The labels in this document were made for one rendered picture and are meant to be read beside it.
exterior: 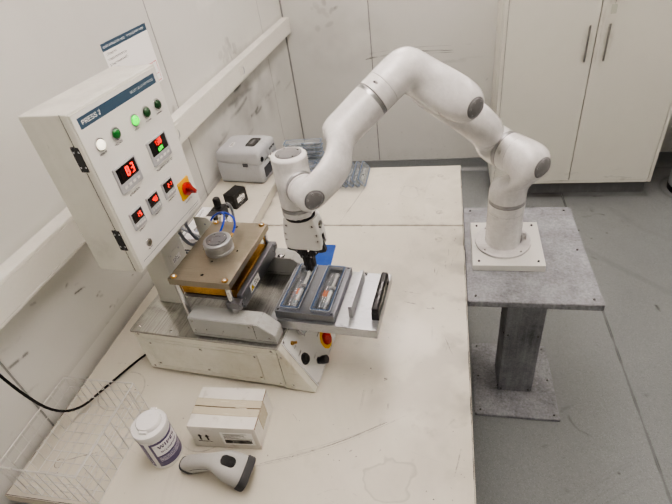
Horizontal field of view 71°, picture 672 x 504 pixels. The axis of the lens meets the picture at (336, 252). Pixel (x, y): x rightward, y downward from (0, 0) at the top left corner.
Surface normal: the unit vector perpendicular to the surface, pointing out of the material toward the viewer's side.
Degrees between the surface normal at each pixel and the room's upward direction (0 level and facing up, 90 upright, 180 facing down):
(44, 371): 90
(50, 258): 90
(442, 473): 0
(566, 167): 90
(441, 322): 0
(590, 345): 0
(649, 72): 90
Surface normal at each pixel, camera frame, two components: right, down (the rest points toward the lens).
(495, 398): -0.12, -0.79
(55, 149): -0.26, 0.61
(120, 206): 0.96, 0.06
